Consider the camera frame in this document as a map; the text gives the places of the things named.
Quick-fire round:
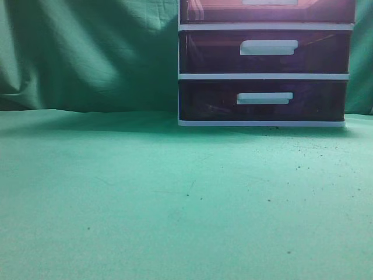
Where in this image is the white plastic drawer cabinet frame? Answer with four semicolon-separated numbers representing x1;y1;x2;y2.
178;3;355;127

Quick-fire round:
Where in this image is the translucent purple drawer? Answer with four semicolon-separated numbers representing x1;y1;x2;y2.
180;0;356;24
179;30;351;74
178;80;347;121

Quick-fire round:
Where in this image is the green cloth table cover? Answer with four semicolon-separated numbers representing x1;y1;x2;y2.
1;110;372;279

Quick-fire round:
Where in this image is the green cloth backdrop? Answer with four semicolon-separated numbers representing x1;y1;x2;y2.
0;0;373;115

